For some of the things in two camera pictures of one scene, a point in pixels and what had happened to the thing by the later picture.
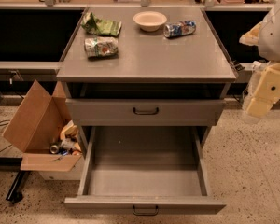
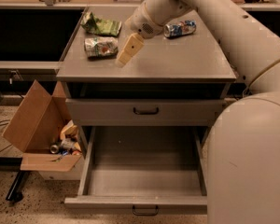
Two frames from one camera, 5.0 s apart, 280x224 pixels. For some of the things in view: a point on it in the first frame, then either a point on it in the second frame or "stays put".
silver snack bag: (102, 48) stays put
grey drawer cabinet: (153, 67) stays put
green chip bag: (99, 26) stays put
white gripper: (275, 35) → (141, 24)
